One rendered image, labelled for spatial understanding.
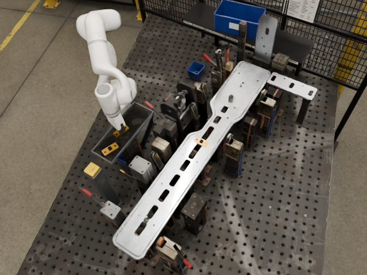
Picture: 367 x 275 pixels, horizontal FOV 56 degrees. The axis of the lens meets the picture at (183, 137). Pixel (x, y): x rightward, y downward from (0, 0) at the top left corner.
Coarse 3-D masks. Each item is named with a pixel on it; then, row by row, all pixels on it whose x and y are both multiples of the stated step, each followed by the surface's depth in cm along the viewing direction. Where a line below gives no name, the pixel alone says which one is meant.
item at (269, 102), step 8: (264, 96) 203; (264, 104) 201; (272, 104) 199; (264, 112) 207; (272, 112) 204; (264, 120) 214; (272, 120) 214; (256, 128) 225; (264, 128) 220; (264, 136) 226
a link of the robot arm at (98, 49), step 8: (96, 40) 157; (104, 40) 160; (88, 48) 160; (96, 48) 157; (104, 48) 159; (96, 56) 157; (104, 56) 158; (96, 64) 157; (104, 64) 157; (96, 72) 159; (104, 72) 159; (112, 72) 158; (120, 72) 158; (120, 80) 158; (128, 80) 161; (120, 88) 159; (128, 88) 158; (120, 96) 157; (128, 96) 158; (120, 104) 160
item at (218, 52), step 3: (216, 51) 202; (219, 51) 203; (216, 54) 201; (219, 54) 202; (222, 54) 200; (216, 57) 204; (219, 57) 203; (216, 60) 206; (219, 60) 204; (222, 60) 208; (219, 63) 206; (222, 63) 209; (219, 66) 208; (222, 66) 211; (219, 69) 211; (222, 69) 214
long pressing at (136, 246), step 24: (240, 72) 220; (264, 72) 219; (216, 96) 211; (240, 96) 210; (192, 144) 195; (216, 144) 194; (168, 168) 188; (192, 168) 187; (144, 216) 174; (168, 216) 174; (120, 240) 169; (144, 240) 168
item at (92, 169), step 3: (90, 165) 174; (93, 165) 174; (96, 165) 174; (87, 168) 173; (90, 168) 173; (93, 168) 173; (96, 168) 173; (99, 168) 173; (84, 171) 172; (87, 171) 172; (90, 171) 172; (93, 171) 172; (96, 171) 172; (90, 174) 171; (93, 174) 171
